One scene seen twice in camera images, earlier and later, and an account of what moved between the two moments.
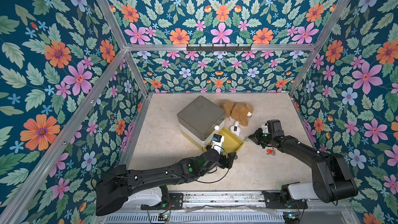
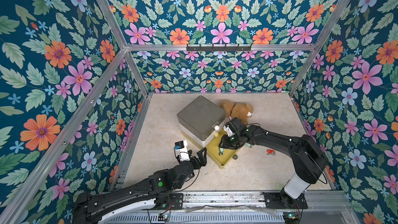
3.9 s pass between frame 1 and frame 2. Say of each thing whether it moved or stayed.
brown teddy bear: stayed
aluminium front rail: stayed
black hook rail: stayed
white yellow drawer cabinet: stayed
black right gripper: moved
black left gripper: moved
